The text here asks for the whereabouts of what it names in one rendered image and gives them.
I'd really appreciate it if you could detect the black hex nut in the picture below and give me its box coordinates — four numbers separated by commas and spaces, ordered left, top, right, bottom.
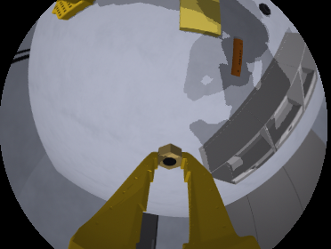
259, 4, 271, 15

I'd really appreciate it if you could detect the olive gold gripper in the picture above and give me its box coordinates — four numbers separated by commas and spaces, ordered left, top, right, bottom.
68, 152, 261, 249

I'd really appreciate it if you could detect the gold hex nut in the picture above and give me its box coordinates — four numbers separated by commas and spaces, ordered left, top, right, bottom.
157, 143, 182, 170

